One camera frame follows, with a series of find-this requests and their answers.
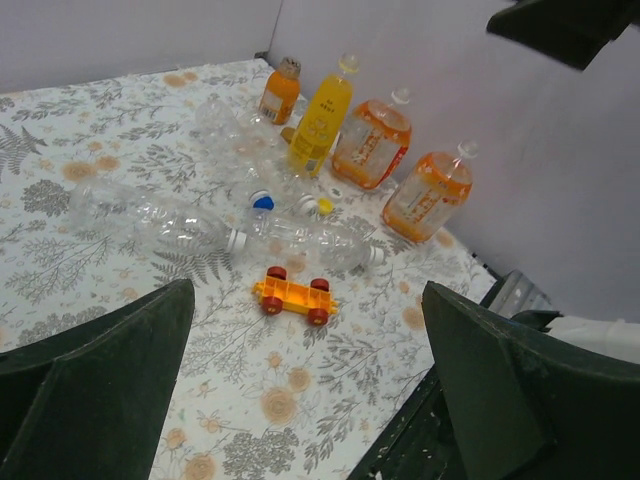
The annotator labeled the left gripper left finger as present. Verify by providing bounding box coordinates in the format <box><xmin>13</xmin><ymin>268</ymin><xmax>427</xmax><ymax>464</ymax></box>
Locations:
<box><xmin>1</xmin><ymin>279</ymin><xmax>195</xmax><ymax>479</ymax></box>

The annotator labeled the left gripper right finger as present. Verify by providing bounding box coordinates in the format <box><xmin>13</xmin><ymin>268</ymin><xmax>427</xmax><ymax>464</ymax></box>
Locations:
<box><xmin>422</xmin><ymin>282</ymin><xmax>639</xmax><ymax>479</ymax></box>

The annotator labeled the pale yellow bottle cap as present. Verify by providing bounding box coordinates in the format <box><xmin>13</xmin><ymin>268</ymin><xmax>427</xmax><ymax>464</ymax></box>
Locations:
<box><xmin>317</xmin><ymin>198</ymin><xmax>334</xmax><ymax>215</ymax></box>

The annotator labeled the crushed orange label bottle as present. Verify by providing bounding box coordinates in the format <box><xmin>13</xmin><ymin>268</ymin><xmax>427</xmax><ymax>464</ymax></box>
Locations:
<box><xmin>331</xmin><ymin>87</ymin><xmax>412</xmax><ymax>190</ymax></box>

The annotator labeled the yellow juice bottle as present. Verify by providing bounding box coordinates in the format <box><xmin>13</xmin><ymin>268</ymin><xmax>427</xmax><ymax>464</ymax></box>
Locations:
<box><xmin>288</xmin><ymin>53</ymin><xmax>359</xmax><ymax>177</ymax></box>

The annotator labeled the orange juice bottle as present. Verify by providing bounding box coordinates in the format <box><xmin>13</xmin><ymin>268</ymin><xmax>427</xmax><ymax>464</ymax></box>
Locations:
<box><xmin>259</xmin><ymin>57</ymin><xmax>301</xmax><ymax>125</ymax></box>

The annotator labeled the gold bottle cap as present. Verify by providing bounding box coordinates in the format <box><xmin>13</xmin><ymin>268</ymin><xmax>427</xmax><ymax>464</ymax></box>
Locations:
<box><xmin>280</xmin><ymin>127</ymin><xmax>295</xmax><ymax>144</ymax></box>

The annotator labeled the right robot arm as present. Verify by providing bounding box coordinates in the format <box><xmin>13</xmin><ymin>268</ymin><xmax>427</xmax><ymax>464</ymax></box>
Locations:
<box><xmin>486</xmin><ymin>0</ymin><xmax>639</xmax><ymax>71</ymax></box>

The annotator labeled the clear bottle white cap centre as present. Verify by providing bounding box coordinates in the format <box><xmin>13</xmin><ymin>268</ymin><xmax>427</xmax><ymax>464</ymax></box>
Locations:
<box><xmin>68</xmin><ymin>177</ymin><xmax>247</xmax><ymax>255</ymax></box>

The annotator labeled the clear bottle white cap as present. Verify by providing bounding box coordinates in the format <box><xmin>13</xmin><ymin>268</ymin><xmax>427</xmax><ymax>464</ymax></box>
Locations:
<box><xmin>239</xmin><ymin>113</ymin><xmax>319</xmax><ymax>215</ymax></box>
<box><xmin>243</xmin><ymin>211</ymin><xmax>385</xmax><ymax>271</ymax></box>
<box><xmin>68</xmin><ymin>177</ymin><xmax>247</xmax><ymax>255</ymax></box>

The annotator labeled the clear bottle white cap lower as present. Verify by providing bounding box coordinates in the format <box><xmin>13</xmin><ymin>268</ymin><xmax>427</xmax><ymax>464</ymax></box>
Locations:
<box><xmin>243</xmin><ymin>211</ymin><xmax>385</xmax><ymax>271</ymax></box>

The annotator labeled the clear bottle blue cap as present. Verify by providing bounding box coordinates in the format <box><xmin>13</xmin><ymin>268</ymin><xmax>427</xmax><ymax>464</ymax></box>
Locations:
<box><xmin>195</xmin><ymin>97</ymin><xmax>275</xmax><ymax>211</ymax></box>

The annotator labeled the clear bottle white cap right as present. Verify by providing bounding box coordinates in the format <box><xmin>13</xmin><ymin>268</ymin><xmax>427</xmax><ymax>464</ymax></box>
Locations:
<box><xmin>239</xmin><ymin>113</ymin><xmax>319</xmax><ymax>215</ymax></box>

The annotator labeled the floral patterned table mat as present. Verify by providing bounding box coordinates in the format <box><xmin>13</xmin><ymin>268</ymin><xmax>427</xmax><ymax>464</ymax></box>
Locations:
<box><xmin>1</xmin><ymin>60</ymin><xmax>493</xmax><ymax>479</ymax></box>

